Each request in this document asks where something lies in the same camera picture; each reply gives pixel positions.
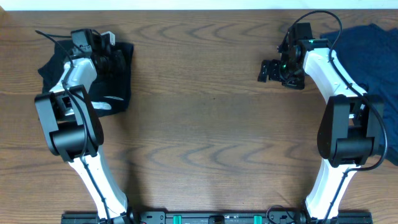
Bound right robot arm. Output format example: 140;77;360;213
257;39;386;223

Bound dark navy clothes pile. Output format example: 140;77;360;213
335;24;397;166

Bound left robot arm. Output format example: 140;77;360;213
34;43;134;223

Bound black shorts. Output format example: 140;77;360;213
38;42;134;117

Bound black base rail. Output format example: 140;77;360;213
60;209;373;224

